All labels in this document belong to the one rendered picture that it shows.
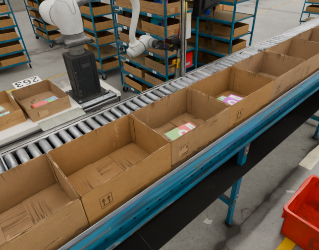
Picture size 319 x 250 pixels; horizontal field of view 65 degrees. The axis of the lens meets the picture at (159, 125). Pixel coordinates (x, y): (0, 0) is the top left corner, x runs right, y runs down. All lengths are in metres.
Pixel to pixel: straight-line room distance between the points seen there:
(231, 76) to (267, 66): 0.40
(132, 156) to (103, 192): 0.33
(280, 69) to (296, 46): 0.41
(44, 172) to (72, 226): 0.29
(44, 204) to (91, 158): 0.26
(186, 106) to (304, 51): 1.19
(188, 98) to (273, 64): 0.79
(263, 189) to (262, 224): 0.34
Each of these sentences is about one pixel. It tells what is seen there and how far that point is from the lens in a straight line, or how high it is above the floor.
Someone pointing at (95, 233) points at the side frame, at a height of 0.91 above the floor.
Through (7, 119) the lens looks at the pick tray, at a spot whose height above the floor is 0.82.
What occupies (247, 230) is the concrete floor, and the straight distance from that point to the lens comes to 2.04.
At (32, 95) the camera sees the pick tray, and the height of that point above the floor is 0.76.
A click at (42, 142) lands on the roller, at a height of 0.75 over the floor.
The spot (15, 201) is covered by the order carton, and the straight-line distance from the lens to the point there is 1.15.
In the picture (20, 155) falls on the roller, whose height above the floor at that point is 0.75.
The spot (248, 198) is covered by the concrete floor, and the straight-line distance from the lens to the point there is 2.21.
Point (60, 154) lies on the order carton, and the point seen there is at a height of 1.01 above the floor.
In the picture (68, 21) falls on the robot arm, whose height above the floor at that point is 1.31.
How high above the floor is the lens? 1.68
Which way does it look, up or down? 36 degrees down
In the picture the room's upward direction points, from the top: 3 degrees counter-clockwise
